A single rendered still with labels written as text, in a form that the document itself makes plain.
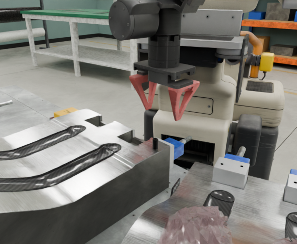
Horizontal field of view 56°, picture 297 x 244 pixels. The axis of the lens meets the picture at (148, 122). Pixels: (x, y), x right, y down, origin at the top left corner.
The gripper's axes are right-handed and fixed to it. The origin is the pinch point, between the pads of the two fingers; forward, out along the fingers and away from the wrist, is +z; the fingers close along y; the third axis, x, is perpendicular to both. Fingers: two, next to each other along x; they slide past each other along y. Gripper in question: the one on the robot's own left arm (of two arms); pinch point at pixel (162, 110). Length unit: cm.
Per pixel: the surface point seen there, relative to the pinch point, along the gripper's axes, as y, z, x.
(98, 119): -13.9, 4.4, -5.7
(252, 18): -199, 16, 456
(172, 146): 2.7, 7.3, 0.3
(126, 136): -3.1, 4.4, -6.8
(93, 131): -8.0, 3.5, -11.1
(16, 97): -66, 13, -4
